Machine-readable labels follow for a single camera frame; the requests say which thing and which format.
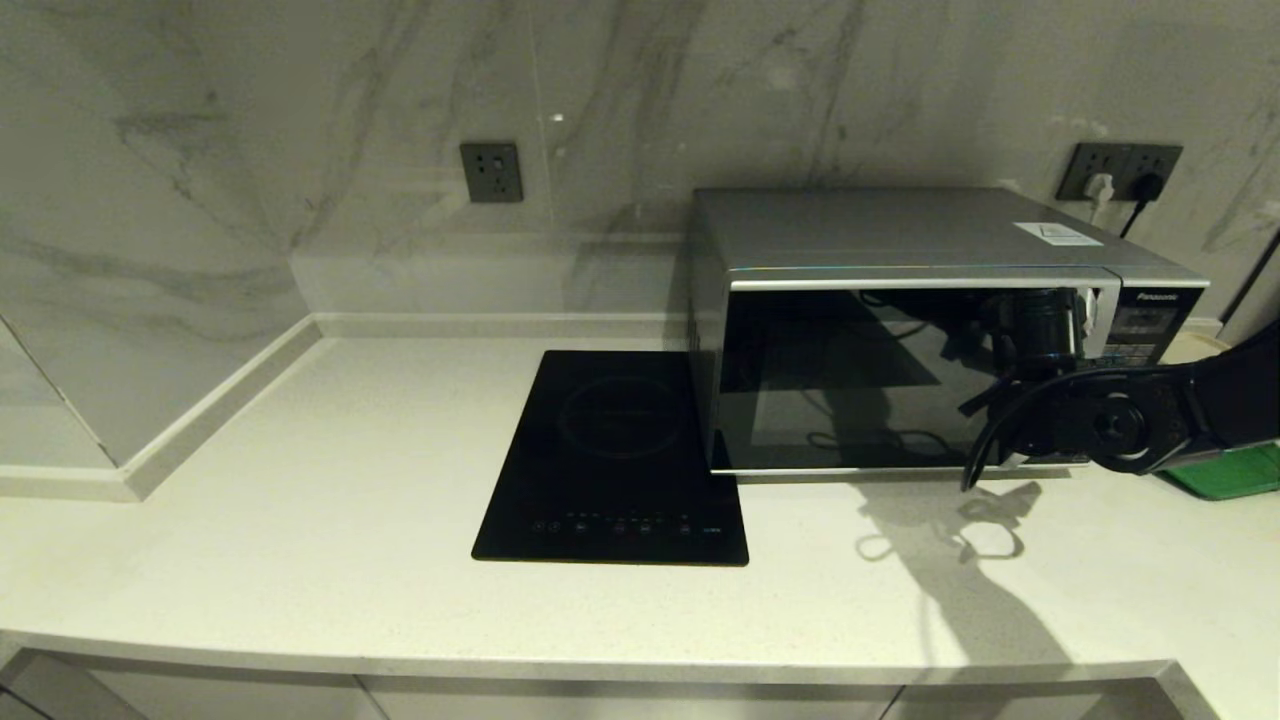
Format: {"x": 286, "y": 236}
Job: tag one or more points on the silver microwave oven body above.
{"x": 880, "y": 225}

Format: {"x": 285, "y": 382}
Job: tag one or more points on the microwave door with dark glass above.
{"x": 850, "y": 380}

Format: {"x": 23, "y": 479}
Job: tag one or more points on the black induction cooktop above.
{"x": 610, "y": 460}

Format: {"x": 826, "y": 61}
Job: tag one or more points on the beige cabinet door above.
{"x": 1030, "y": 705}
{"x": 620, "y": 705}

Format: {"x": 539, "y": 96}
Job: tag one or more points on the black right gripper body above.
{"x": 1040, "y": 415}

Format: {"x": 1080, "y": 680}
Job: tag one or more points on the grey double wall outlet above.
{"x": 1122, "y": 158}

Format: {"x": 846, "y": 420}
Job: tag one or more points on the white paper sheet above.
{"x": 1058, "y": 233}

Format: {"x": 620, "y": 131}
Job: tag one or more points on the white power plug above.
{"x": 1100, "y": 187}

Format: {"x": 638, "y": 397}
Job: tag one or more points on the grey single wall outlet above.
{"x": 492, "y": 172}

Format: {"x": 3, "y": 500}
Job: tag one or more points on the black power plug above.
{"x": 1149, "y": 186}

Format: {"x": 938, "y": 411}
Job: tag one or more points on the green plastic tray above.
{"x": 1225, "y": 475}

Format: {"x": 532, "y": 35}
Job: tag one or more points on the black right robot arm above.
{"x": 1210, "y": 400}

